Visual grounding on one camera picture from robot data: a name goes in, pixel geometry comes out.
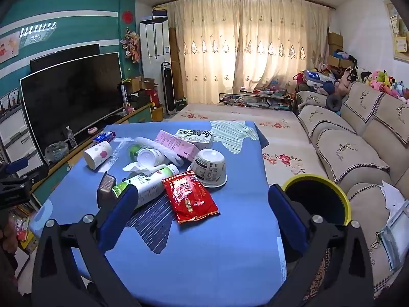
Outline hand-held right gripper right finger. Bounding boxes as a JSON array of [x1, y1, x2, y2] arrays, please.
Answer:
[[268, 184, 375, 307]]

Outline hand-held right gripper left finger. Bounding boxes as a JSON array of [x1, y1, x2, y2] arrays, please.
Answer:
[[31, 184, 144, 307]]

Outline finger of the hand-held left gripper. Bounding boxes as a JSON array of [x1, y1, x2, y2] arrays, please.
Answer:
[[0, 166, 49, 199], [0, 156, 32, 175]]

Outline dark grey ribbed device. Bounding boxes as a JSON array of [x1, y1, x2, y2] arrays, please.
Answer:
[[97, 172, 116, 210]]

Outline yellow rimmed dark trash bin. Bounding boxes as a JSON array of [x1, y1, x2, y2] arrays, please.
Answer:
[[282, 174, 352, 231]]

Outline green white bottle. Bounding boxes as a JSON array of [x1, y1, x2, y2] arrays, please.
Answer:
[[112, 164, 180, 212]]

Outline white dotted paper cup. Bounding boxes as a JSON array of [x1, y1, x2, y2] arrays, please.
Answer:
[[83, 141, 113, 170]]

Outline white plastic jar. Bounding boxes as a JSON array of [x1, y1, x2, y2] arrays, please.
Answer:
[[137, 148, 164, 168]]

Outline red snack packet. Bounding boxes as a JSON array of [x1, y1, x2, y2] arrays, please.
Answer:
[[162, 171, 221, 224]]

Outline clear plastic bag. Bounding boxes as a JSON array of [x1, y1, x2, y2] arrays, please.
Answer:
[[128, 136, 186, 167]]

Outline pink carton box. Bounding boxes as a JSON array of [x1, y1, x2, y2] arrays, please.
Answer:
[[154, 130, 199, 162]]

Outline white instant noodle bowl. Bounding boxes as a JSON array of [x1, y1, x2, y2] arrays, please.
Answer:
[[191, 149, 228, 189]]

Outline green white carton box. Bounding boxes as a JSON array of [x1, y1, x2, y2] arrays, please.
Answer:
[[174, 129, 214, 149]]

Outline white drawer unit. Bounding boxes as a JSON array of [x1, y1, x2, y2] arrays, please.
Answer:
[[0, 107, 45, 180]]

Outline clear plastic bag bowl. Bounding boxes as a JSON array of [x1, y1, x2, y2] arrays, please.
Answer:
[[45, 142, 69, 163]]

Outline pile of books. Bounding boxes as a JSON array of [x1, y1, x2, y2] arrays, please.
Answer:
[[8, 203, 37, 253]]

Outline clear water bottle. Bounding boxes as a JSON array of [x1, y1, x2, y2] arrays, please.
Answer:
[[65, 126, 77, 149]]

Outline blue star print tablecloth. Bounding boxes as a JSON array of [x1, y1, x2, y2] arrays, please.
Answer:
[[27, 121, 288, 307]]

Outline blue tissue pack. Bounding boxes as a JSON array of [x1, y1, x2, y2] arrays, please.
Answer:
[[93, 132, 116, 144]]

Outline beige embroidered sofa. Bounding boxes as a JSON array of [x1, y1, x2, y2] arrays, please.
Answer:
[[294, 81, 409, 298]]

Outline large curved television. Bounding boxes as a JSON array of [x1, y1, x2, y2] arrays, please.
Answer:
[[19, 52, 126, 163]]

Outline teal yellow television cabinet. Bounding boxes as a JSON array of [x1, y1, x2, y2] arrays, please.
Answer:
[[32, 102, 153, 205]]

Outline white papers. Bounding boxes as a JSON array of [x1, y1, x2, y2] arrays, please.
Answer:
[[380, 181, 406, 213]]

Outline clear plastic folder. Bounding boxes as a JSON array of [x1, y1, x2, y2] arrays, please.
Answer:
[[377, 200, 409, 272]]

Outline glass coffee table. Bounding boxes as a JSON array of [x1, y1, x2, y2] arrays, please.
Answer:
[[219, 90, 294, 111]]

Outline open cardboard box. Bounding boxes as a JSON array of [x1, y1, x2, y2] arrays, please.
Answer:
[[123, 76, 143, 95], [141, 78, 159, 92]]

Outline grey tower fan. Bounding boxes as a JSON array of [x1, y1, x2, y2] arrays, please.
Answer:
[[161, 61, 176, 115]]

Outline hanging flower decoration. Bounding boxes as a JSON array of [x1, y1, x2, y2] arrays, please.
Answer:
[[121, 29, 141, 64]]

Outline brown wooden board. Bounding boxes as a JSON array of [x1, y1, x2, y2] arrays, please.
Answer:
[[169, 27, 185, 100]]

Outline white standing air conditioner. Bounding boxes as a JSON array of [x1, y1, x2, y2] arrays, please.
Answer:
[[140, 19, 170, 106]]

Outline stacked cardboard box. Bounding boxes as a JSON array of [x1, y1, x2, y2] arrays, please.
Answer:
[[326, 54, 352, 69], [327, 32, 344, 55]]

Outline pile of plush toys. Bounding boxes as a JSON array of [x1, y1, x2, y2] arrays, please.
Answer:
[[302, 65, 409, 103]]

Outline cream embroidered curtain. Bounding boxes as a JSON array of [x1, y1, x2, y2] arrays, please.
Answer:
[[153, 0, 241, 106], [235, 0, 330, 100]]

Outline cartoon wall poster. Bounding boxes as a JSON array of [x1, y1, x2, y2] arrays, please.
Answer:
[[0, 32, 20, 64]]

